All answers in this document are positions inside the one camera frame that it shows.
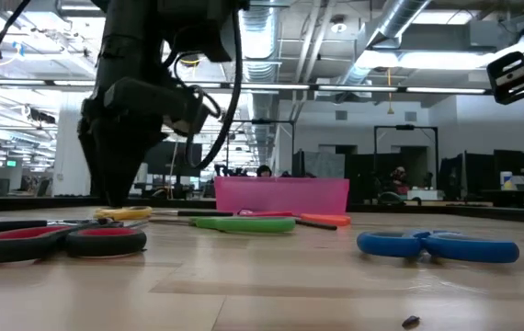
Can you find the slanted silver ventilation duct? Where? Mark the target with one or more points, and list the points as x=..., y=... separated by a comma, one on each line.
x=400, y=18

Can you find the black computer monitor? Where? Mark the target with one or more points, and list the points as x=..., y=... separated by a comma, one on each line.
x=174, y=158

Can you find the yellow scissors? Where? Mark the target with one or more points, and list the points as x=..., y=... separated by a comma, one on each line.
x=124, y=213

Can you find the pink translucent plastic bin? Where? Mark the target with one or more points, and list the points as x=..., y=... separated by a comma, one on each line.
x=266, y=195

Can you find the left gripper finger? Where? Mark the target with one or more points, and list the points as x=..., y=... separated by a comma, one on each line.
x=96, y=151
x=128, y=151

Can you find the ribbed silver ventilation duct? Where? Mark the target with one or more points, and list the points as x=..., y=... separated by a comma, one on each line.
x=262, y=37

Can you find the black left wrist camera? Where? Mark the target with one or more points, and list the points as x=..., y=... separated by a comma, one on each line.
x=207, y=32

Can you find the green scissors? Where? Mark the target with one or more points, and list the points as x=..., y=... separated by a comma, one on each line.
x=243, y=224

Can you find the orange scissors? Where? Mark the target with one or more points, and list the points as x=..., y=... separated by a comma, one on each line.
x=326, y=219

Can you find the black background monitor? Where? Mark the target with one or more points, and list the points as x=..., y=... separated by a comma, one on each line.
x=510, y=163

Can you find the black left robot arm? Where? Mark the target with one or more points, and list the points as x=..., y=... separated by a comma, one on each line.
x=138, y=41

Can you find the small dark debris piece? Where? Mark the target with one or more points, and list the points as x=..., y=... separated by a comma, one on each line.
x=410, y=321

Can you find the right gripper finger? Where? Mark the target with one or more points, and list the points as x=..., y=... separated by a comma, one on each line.
x=512, y=96

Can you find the small white background bottle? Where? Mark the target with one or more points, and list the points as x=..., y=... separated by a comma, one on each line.
x=506, y=181

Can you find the person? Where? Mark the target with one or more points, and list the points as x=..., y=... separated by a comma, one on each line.
x=399, y=181
x=264, y=172

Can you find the blue scissors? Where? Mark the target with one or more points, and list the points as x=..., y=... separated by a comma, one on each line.
x=390, y=246

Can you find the thick black paintbrush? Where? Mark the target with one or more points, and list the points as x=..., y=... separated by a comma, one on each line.
x=207, y=213

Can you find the white building pillar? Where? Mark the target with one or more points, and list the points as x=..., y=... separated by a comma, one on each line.
x=66, y=161

